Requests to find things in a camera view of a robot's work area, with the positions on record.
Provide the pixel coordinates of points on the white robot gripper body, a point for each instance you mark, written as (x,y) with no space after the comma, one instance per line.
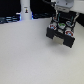
(62,8)

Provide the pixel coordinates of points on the black kcup holder drawer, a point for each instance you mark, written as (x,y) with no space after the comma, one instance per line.
(59,35)

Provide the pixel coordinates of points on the green-lid kcup in holder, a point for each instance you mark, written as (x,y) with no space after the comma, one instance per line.
(61,24)

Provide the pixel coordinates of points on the red-lid kcup in holder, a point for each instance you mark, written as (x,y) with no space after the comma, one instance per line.
(68,33)

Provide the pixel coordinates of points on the black equipment centre background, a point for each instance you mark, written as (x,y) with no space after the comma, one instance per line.
(41,9)

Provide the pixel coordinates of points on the black monitor left background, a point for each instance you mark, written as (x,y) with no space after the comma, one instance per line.
(9,10)

